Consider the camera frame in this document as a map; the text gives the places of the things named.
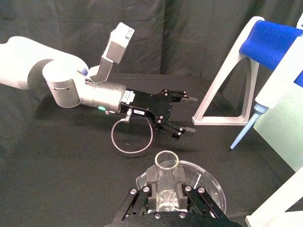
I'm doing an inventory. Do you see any white and blue pipette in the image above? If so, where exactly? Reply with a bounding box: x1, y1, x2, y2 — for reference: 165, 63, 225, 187
230, 53, 303, 151

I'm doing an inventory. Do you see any black table cloth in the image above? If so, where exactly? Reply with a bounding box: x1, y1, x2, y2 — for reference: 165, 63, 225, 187
0, 0, 303, 227

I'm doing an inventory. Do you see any clear glass beaker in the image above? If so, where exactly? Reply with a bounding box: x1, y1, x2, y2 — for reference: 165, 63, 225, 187
135, 159, 227, 216

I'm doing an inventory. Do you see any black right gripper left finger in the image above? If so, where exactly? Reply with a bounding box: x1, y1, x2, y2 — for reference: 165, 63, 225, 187
122, 165, 159, 221

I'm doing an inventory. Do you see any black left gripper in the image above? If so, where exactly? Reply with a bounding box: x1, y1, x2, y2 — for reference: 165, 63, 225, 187
120, 87, 198, 142

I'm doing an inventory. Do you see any clear glass test tube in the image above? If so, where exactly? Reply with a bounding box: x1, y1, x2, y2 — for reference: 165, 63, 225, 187
154, 151, 179, 212

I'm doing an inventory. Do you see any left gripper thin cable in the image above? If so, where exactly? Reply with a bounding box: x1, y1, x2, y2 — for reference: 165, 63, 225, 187
111, 109, 155, 153

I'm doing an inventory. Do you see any grey stand with blue bar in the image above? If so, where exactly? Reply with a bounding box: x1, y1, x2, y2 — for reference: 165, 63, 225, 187
192, 16, 303, 227

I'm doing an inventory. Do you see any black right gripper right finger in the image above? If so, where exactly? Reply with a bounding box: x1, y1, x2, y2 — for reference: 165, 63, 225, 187
175, 166, 224, 219

